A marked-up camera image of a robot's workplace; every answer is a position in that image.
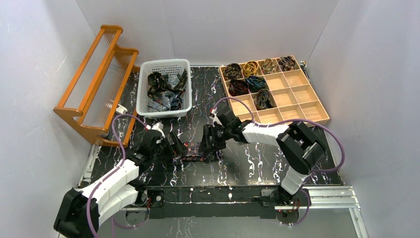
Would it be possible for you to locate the rolled black gold tie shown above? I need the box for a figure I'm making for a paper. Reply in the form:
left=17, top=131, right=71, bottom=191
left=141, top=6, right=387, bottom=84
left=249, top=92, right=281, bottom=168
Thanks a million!
left=223, top=63, right=243, bottom=80

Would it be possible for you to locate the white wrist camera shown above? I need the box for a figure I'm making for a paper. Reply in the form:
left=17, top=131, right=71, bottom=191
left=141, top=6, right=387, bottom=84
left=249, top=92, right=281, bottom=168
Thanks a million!
left=146, top=122, right=166, bottom=138
left=209, top=109, right=222, bottom=126

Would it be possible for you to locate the rolled grey striped tie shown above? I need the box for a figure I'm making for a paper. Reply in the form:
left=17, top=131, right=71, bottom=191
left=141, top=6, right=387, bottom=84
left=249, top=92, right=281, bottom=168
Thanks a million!
left=255, top=89, right=273, bottom=110

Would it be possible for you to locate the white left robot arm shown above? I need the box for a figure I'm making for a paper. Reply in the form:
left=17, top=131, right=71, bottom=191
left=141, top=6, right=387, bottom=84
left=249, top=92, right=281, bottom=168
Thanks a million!
left=53, top=128, right=188, bottom=238

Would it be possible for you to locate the aluminium frame rail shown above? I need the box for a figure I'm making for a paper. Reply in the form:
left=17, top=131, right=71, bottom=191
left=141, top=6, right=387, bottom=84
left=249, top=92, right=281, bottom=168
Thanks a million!
left=119, top=185, right=368, bottom=238

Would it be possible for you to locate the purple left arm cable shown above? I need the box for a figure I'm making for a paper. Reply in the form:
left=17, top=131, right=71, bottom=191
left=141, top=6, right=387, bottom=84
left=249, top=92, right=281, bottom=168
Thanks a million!
left=86, top=113, right=152, bottom=238

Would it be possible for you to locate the light wooden compartment tray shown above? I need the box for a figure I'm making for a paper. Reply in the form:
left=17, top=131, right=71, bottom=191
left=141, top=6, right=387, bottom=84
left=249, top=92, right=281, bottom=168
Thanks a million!
left=219, top=56, right=330, bottom=124

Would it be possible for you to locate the rolled brown patterned tie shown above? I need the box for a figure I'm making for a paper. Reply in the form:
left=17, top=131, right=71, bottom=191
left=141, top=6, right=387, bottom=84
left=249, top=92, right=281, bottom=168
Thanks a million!
left=261, top=59, right=277, bottom=74

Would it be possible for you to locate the rolled dark striped tie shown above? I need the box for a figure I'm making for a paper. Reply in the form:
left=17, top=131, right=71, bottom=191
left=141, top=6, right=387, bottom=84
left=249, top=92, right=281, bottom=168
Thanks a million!
left=278, top=56, right=296, bottom=71

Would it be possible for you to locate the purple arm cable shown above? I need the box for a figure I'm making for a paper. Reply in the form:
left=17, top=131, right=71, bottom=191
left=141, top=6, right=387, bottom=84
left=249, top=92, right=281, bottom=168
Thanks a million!
left=213, top=97, right=346, bottom=173
left=86, top=113, right=152, bottom=238

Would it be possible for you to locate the orange wooden rack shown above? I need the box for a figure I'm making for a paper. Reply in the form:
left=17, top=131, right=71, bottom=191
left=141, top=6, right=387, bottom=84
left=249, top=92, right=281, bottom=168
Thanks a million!
left=53, top=25, right=140, bottom=147

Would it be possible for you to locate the pile of ties in basket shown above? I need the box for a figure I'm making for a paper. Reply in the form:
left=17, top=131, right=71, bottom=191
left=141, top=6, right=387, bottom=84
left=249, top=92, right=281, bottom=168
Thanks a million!
left=147, top=70, right=188, bottom=113

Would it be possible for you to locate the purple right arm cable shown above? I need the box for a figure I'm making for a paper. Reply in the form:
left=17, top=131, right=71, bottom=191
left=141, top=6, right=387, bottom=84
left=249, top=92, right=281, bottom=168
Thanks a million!
left=213, top=97, right=346, bottom=173

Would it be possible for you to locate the rolled blue patterned tie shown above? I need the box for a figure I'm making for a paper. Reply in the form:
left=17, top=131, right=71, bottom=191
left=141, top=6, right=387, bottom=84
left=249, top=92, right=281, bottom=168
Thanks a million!
left=245, top=75, right=266, bottom=93

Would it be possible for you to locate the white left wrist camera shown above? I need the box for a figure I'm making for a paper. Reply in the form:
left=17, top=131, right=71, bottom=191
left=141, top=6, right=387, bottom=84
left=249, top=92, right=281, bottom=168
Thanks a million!
left=146, top=122, right=166, bottom=138

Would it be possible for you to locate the white plastic basket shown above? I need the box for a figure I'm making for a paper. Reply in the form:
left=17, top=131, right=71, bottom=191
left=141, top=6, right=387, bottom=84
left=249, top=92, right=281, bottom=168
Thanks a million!
left=136, top=59, right=192, bottom=119

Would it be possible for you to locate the rolled yellow tie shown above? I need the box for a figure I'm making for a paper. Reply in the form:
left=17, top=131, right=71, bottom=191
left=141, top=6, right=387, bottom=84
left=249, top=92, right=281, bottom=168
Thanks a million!
left=242, top=60, right=259, bottom=77

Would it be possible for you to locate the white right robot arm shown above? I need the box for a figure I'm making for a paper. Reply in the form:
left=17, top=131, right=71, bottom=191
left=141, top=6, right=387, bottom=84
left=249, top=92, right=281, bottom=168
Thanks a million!
left=199, top=111, right=325, bottom=204

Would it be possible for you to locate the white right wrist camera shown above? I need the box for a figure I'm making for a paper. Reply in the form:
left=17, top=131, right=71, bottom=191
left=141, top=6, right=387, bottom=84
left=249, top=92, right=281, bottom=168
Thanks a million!
left=209, top=109, right=222, bottom=126

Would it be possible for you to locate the rolled maroon tie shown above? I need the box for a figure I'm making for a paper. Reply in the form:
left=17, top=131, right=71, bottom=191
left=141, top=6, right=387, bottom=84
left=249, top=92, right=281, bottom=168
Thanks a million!
left=228, top=79, right=249, bottom=97

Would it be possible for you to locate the white plug on table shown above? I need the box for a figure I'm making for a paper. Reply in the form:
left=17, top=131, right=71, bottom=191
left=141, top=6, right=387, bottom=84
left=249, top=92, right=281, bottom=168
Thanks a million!
left=115, top=104, right=128, bottom=115

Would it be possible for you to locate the dark paisley red-dotted tie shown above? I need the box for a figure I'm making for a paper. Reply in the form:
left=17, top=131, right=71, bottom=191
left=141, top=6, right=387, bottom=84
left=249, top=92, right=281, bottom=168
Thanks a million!
left=181, top=141, right=206, bottom=162

